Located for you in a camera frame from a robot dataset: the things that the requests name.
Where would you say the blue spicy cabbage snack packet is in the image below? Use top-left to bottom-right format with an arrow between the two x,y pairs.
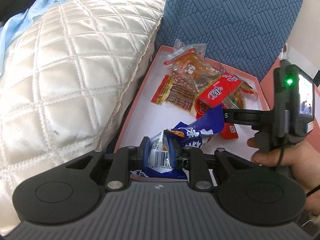
130,104 -> 225,180

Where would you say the red label snack packet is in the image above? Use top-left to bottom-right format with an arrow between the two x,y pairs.
197,72 -> 243,107

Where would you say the clear orange tofu snack packet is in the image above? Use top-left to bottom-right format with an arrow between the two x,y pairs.
164,39 -> 223,94

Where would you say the person's right hand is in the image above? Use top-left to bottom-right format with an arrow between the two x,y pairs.
247,138 -> 320,217

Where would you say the brown square snack packet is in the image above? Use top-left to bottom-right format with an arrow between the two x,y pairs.
228,81 -> 258,109

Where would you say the red round-logo snack packet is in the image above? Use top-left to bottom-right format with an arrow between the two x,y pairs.
193,98 -> 239,140

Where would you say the brown strips red-edged packet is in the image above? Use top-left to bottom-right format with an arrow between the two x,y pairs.
151,75 -> 195,112

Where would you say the pink shallow box lid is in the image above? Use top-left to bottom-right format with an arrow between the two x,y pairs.
115,46 -> 256,160

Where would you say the blue textured cushion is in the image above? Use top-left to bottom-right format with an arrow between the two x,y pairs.
155,0 -> 303,80

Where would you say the light blue cloth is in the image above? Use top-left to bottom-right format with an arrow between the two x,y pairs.
1,0 -> 68,75

